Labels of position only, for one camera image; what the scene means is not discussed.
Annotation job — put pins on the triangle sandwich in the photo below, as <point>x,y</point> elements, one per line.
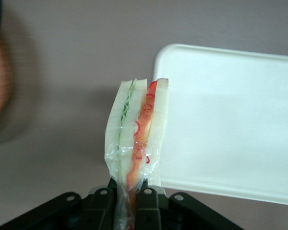
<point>136,124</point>

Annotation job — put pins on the brown wicker basket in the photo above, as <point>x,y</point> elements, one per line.
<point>0,83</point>

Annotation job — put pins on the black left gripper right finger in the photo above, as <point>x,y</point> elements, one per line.
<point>148,210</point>

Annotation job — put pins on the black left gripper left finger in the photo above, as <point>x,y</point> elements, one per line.
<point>100,210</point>

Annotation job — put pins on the beige plastic tray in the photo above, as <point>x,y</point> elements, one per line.
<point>230,124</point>

